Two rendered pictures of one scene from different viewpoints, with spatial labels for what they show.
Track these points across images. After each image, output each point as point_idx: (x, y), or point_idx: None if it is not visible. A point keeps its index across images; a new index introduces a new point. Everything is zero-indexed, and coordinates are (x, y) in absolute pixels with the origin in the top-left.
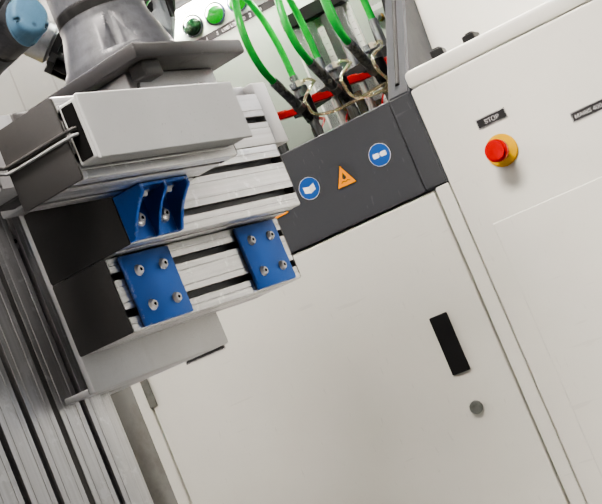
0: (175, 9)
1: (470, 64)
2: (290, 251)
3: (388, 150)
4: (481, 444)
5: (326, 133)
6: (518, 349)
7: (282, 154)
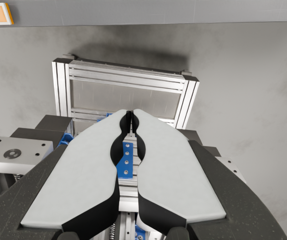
0: (210, 154)
1: None
2: (199, 136)
3: None
4: None
5: (242, 22)
6: None
7: (192, 23)
